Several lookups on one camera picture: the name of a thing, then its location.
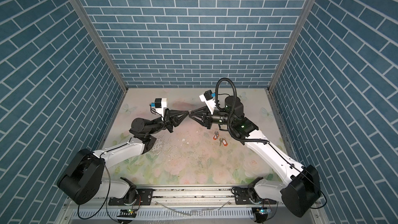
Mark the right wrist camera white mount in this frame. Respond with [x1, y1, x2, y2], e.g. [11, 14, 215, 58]
[200, 90, 216, 114]

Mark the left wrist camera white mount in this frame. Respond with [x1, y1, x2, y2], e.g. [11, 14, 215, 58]
[150, 98, 167, 117]

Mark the aluminium corner post left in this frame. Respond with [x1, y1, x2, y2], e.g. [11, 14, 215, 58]
[69, 0, 128, 94]

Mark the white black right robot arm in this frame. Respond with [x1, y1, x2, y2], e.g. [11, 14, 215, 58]
[189, 93, 321, 217]

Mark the aluminium corner post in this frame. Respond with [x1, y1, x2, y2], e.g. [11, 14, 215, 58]
[268, 0, 315, 92]
[69, 0, 128, 94]

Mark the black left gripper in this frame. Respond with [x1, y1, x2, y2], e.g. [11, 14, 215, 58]
[146, 110, 187, 138]

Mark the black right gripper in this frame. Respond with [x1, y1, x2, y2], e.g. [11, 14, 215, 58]
[191, 105, 236, 130]

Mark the black corrugated cable hose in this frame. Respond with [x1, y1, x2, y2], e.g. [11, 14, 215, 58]
[215, 77, 269, 145]

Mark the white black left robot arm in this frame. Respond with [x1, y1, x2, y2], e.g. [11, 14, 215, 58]
[57, 109, 189, 205]

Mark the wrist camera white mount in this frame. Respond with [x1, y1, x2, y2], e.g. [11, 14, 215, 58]
[200, 90, 216, 114]
[150, 98, 167, 117]

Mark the key with red tag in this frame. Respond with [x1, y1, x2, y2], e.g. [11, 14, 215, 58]
[213, 131, 219, 140]

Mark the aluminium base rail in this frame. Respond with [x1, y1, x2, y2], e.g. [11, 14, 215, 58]
[138, 185, 282, 208]

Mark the white slotted cable duct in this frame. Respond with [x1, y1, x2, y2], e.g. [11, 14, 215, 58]
[74, 207, 259, 220]

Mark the aluminium corner post right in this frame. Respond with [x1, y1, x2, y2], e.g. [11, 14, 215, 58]
[268, 0, 315, 92]

